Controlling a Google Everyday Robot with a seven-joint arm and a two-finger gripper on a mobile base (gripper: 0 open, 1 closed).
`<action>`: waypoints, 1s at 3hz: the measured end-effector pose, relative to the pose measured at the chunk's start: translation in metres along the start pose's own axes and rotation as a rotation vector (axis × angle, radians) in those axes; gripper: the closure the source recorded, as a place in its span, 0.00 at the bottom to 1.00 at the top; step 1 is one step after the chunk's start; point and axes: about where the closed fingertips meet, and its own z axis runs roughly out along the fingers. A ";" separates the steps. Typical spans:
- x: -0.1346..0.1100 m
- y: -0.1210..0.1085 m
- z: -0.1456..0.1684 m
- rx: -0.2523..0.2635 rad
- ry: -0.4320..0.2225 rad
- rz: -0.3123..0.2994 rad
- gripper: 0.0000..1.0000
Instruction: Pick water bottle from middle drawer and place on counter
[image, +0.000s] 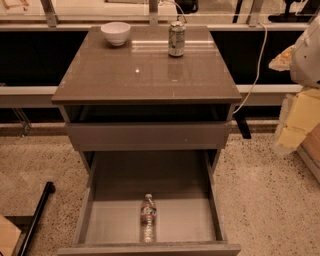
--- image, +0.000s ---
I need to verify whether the cardboard box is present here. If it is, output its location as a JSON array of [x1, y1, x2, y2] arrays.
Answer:
[[297, 123, 320, 183]]

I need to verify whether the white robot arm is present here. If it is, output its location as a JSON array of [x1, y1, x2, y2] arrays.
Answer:
[[269, 16, 320, 155]]

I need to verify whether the wooden board corner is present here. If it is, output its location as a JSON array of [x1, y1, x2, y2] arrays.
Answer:
[[0, 215, 21, 256]]

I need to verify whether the black metal bar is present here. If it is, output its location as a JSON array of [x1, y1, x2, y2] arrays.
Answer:
[[17, 181, 55, 256]]

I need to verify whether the closed grey top drawer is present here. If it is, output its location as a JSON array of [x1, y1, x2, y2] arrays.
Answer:
[[65, 122, 231, 151]]

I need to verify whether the clear plastic water bottle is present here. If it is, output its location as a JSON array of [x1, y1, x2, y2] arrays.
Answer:
[[140, 194, 157, 243]]

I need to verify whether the white ceramic bowl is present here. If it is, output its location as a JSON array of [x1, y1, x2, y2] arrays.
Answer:
[[101, 22, 131, 46]]

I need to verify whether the white horizontal rail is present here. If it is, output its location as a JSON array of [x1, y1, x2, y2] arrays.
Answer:
[[0, 84, 302, 108]]

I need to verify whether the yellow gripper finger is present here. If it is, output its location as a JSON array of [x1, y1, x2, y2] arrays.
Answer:
[[273, 89, 320, 155], [269, 45, 294, 72]]

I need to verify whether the green white soda can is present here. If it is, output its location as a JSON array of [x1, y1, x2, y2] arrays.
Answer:
[[168, 21, 186, 57]]

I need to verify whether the white power cable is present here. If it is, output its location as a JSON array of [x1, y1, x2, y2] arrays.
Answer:
[[232, 22, 269, 116]]

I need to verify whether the open grey middle drawer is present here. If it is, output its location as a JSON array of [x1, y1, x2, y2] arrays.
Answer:
[[58, 150, 241, 256]]

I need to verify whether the grey drawer cabinet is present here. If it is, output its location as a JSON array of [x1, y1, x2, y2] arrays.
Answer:
[[51, 25, 243, 256]]

